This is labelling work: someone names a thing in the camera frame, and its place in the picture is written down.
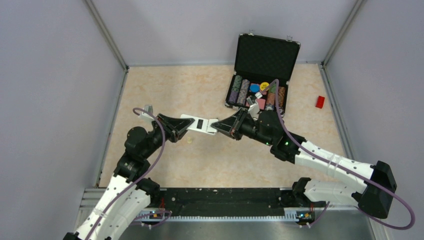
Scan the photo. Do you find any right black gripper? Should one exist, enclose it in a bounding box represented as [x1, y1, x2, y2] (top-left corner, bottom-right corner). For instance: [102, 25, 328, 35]
[211, 108, 274, 147]

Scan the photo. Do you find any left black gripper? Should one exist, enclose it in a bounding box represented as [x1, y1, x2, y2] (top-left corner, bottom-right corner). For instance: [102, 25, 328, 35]
[142, 112, 195, 159]

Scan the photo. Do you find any white remote control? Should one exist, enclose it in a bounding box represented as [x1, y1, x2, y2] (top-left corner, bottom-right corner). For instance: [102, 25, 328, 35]
[180, 114, 219, 135]

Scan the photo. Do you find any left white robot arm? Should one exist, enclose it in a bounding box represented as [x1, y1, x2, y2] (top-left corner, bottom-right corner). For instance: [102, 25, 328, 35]
[64, 114, 195, 240]

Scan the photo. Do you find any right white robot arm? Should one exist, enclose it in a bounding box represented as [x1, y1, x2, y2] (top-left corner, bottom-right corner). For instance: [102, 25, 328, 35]
[211, 109, 397, 219]

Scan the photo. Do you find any red card deck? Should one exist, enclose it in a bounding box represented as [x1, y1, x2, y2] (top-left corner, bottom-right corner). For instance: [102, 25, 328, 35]
[257, 98, 266, 111]

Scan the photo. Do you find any blue dealer chip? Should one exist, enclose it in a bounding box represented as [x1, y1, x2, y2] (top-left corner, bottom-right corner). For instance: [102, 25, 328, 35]
[249, 83, 260, 93]

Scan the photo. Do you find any yellow dealer chip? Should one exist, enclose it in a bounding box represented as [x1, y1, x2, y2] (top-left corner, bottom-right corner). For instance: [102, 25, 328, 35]
[259, 81, 270, 92]

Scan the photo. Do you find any black poker chip case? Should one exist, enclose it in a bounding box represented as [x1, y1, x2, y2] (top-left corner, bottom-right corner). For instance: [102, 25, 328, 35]
[224, 33, 301, 115]

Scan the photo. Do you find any red block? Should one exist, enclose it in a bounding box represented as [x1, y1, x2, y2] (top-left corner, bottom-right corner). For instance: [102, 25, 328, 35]
[315, 95, 326, 109]

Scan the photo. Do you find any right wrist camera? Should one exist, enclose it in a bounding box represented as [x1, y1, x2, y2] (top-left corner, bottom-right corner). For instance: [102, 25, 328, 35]
[246, 91, 263, 120]

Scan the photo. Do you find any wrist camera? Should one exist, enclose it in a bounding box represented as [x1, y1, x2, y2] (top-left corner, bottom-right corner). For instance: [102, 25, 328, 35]
[138, 104, 155, 123]
[246, 91, 263, 120]

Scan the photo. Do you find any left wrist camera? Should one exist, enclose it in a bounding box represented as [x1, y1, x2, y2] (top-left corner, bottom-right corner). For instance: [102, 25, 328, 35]
[138, 104, 155, 123]

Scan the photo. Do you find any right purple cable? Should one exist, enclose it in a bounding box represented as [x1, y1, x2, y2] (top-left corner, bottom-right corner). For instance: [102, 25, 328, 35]
[261, 78, 416, 230]

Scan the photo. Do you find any purple cable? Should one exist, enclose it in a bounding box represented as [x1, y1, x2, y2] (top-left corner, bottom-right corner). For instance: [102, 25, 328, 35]
[84, 107, 173, 240]
[261, 78, 416, 230]

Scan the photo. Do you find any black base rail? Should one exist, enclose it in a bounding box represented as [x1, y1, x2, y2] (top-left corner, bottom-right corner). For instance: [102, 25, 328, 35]
[79, 187, 382, 229]

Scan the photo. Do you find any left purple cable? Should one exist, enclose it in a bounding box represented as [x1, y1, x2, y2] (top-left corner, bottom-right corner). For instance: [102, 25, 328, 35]
[84, 107, 173, 240]

